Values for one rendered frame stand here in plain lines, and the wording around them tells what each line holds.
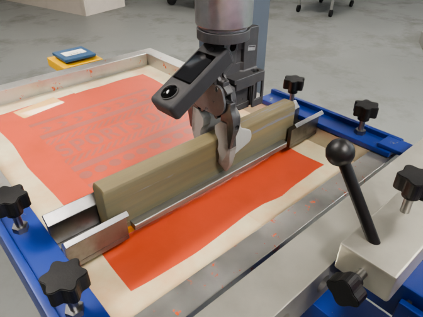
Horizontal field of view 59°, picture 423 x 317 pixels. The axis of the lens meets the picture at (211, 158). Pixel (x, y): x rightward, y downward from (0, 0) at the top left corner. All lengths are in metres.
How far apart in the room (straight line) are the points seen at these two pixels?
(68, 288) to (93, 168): 0.36
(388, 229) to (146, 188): 0.30
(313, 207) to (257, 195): 0.11
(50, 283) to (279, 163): 0.45
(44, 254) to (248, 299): 0.26
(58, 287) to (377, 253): 0.30
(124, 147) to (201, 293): 0.40
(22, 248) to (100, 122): 0.41
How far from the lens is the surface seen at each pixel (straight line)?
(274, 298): 0.38
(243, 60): 0.54
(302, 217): 0.54
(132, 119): 0.86
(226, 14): 0.48
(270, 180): 0.66
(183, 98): 0.47
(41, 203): 0.66
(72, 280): 0.39
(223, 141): 0.55
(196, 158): 0.55
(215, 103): 0.53
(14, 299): 1.85
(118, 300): 0.50
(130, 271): 0.52
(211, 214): 0.59
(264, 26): 1.41
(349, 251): 0.39
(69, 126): 0.87
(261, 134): 0.64
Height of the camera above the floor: 1.35
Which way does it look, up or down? 34 degrees down
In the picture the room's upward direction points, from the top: straight up
